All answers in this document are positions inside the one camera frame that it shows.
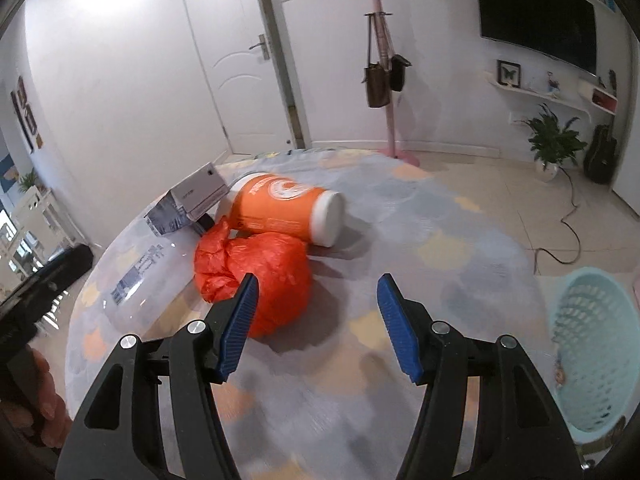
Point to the potted green plant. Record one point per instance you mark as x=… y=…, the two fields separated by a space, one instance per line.
x=552 y=140

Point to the brown hanging bag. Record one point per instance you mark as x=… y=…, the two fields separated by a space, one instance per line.
x=377 y=87

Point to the white shelving unit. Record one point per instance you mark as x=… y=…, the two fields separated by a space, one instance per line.
x=40 y=220

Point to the low white wall shelf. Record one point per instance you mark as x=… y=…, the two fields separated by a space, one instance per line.
x=540 y=94

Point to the white refrigerator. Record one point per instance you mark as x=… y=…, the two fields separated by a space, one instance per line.
x=627 y=160

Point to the wall photo frames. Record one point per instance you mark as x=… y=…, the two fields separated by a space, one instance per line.
x=27 y=115

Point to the framed butterfly picture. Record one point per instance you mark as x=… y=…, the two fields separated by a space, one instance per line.
x=508 y=74

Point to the black guitar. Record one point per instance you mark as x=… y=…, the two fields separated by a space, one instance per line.
x=600 y=155

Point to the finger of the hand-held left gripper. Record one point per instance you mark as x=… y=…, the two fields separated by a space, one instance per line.
x=60 y=270

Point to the person's left hand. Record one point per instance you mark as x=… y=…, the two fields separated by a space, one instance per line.
x=47 y=395

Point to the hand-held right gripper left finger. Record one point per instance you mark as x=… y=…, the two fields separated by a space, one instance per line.
x=240 y=325

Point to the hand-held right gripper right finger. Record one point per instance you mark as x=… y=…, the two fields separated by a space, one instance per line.
x=400 y=330

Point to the small shelf figurine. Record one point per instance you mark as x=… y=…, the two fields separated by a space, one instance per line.
x=553 y=85

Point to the orange white canister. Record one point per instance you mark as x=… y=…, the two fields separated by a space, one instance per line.
x=280 y=205

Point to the round patterned rug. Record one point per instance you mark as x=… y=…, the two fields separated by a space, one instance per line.
x=350 y=270

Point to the teal plastic basket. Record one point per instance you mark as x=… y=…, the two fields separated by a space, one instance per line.
x=595 y=350

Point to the black wall television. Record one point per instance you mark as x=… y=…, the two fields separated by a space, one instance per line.
x=535 y=10

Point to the pink coat rack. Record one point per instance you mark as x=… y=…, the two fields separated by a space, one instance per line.
x=389 y=125

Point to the red white shelf box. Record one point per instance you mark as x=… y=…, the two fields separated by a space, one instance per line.
x=604 y=100

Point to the orange plastic bag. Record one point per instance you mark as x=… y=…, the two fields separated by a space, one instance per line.
x=270 y=270

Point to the black hanging bag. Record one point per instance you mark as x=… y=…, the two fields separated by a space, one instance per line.
x=397 y=75

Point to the white door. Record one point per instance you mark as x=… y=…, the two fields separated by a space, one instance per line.
x=235 y=85

